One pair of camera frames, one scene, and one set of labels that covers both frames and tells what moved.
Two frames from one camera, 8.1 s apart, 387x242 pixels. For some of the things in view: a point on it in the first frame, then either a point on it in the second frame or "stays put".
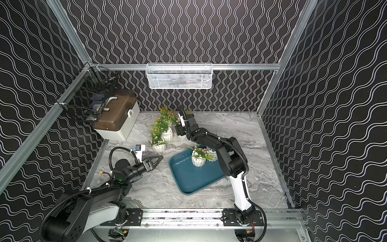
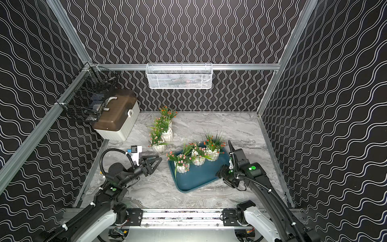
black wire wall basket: [85, 99] stays put
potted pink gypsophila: [162, 124] stays put
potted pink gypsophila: [199, 156] → [181, 162]
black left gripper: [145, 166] stays put
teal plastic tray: [186, 179] stays put
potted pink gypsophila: [156, 140] stays put
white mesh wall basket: [179, 75] stays put
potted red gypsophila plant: [211, 154] → [199, 155]
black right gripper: [179, 129] → [221, 172]
